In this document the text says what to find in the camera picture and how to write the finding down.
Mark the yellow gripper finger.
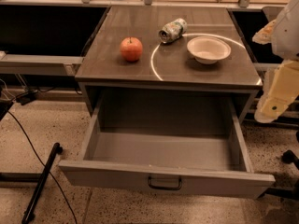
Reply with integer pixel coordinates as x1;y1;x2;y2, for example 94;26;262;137
254;60;299;123
252;20;276;45

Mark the red apple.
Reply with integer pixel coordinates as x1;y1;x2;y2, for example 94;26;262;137
120;37;143;62

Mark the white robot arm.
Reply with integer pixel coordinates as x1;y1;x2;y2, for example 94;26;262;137
252;0;299;123

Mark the open grey top drawer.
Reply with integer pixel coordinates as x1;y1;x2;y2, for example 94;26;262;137
59;91;275;199

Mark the grey chair back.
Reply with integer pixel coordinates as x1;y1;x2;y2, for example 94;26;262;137
262;7;283;21

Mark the white bowl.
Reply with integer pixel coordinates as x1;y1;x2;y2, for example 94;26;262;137
187;35;231;64

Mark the crushed green soda can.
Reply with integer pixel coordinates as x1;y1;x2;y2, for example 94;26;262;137
159;18;188;44

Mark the black stand leg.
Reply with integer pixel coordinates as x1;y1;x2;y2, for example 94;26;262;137
21;143;63;224

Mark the black drawer handle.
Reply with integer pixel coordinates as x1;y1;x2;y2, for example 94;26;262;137
148;176;182;191

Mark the grey metal rail left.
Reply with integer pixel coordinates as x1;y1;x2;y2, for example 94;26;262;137
0;54;83;76

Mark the black floor cable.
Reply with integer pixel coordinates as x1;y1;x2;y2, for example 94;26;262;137
6;109;78;224

